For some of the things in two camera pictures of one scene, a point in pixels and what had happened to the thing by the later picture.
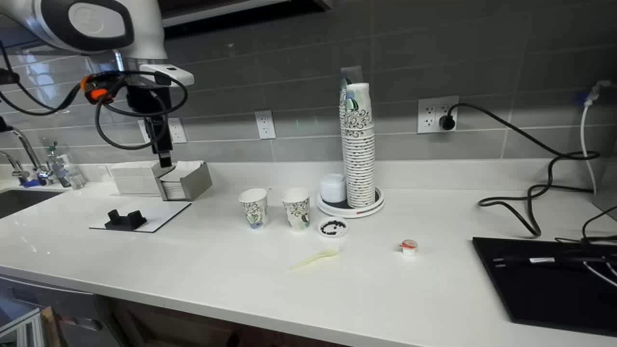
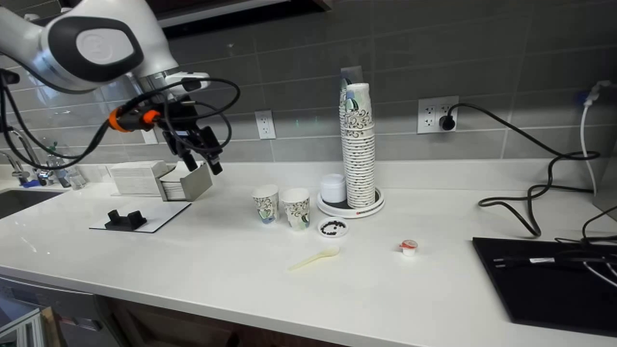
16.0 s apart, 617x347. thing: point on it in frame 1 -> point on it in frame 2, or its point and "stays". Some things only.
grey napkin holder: x=183 y=179 stays
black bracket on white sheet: x=123 y=221 stays
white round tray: x=341 y=210 stays
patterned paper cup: x=252 y=202 -> x=266 y=198
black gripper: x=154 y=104 -> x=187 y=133
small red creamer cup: x=408 y=246 stays
